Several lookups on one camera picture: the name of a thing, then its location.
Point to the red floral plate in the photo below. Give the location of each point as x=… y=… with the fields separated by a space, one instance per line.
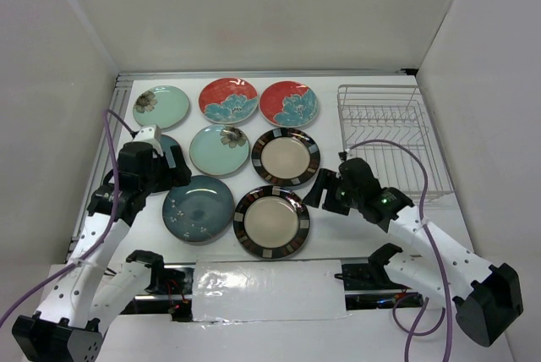
x=289 y=104
x=228 y=100

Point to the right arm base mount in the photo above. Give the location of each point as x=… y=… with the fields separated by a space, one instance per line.
x=367 y=287

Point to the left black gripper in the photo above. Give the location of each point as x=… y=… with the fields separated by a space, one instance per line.
x=181 y=174

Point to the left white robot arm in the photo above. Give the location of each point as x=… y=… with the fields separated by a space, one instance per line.
x=73 y=320

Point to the mint plate centre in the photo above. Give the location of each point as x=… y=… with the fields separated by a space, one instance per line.
x=219 y=150

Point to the white taped cover panel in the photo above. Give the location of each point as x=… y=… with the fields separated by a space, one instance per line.
x=231 y=292

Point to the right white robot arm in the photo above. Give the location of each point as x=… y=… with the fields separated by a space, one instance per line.
x=486 y=298

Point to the wire dish rack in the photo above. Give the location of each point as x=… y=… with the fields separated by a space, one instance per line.
x=389 y=127

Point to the mint plate back left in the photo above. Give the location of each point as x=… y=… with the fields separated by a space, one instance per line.
x=163 y=105

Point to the brown rim plate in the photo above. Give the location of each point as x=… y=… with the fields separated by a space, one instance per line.
x=271 y=222
x=286 y=157

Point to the dark blue plate front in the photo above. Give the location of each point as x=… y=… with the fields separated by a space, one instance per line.
x=199 y=212

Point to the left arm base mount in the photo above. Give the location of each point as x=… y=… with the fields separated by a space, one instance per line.
x=171 y=298

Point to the dark blue plate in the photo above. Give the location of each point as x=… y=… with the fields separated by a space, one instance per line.
x=199 y=212
x=167 y=143

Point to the mint plate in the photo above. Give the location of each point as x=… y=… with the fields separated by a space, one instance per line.
x=219 y=150
x=163 y=105

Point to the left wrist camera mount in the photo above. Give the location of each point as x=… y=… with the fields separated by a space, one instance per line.
x=150 y=134

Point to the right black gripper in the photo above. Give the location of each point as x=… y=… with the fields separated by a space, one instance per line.
x=334 y=192

